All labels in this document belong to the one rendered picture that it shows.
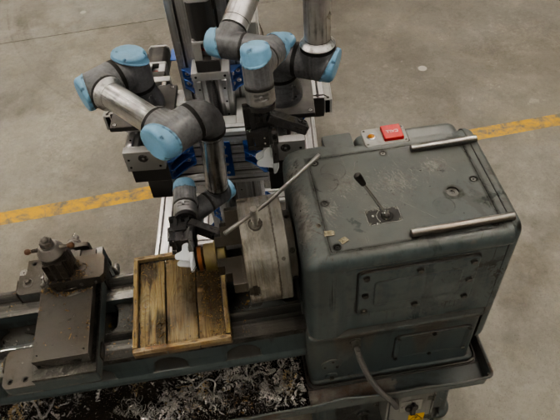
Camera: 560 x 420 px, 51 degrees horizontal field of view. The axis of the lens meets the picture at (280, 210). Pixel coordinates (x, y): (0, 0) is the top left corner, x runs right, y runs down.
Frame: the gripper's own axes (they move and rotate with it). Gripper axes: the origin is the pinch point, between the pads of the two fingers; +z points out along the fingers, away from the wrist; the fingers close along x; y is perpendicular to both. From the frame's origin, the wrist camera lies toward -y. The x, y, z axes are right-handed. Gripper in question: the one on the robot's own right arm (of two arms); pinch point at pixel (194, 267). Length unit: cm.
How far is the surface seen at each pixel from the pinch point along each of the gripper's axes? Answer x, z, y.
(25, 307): -22, -10, 59
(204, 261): 1.8, -0.4, -3.3
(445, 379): -54, 23, -76
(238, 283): 2.7, 9.9, -12.6
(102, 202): -108, -136, 67
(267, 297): -2.9, 12.1, -20.1
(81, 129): -108, -204, 85
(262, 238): 13.7, 3.9, -21.1
